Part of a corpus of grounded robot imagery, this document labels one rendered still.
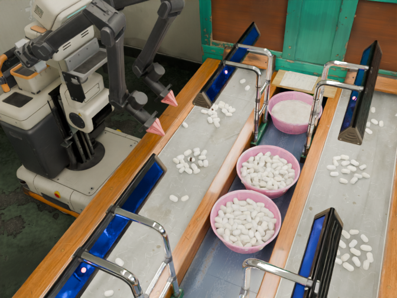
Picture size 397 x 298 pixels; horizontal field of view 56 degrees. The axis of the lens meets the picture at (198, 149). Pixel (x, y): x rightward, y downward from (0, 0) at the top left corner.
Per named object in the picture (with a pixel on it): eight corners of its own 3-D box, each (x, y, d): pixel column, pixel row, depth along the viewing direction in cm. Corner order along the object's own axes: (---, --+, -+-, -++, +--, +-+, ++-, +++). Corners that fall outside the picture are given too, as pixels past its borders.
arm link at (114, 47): (113, 9, 130) (97, 26, 124) (127, 14, 130) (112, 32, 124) (118, 91, 166) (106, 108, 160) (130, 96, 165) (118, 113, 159)
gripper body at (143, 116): (159, 113, 165) (146, 101, 163) (147, 127, 158) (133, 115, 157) (152, 119, 170) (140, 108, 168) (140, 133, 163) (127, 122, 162)
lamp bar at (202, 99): (191, 105, 149) (190, 90, 144) (245, 33, 189) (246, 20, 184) (210, 109, 147) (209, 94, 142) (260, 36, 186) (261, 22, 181)
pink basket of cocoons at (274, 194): (236, 204, 158) (236, 190, 152) (236, 159, 177) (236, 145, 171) (300, 206, 156) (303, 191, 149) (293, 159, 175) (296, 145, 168)
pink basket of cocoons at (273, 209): (199, 246, 145) (198, 233, 138) (225, 196, 162) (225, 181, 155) (266, 272, 136) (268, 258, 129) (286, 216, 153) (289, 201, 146)
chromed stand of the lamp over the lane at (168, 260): (107, 325, 126) (67, 256, 94) (138, 274, 138) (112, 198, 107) (156, 350, 119) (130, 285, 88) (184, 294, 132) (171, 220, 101)
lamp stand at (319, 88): (299, 162, 173) (314, 81, 142) (309, 135, 186) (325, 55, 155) (341, 174, 167) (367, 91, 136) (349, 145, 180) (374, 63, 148)
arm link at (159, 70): (144, 64, 187) (132, 68, 181) (155, 51, 178) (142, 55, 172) (158, 84, 187) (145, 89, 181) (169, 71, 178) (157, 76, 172)
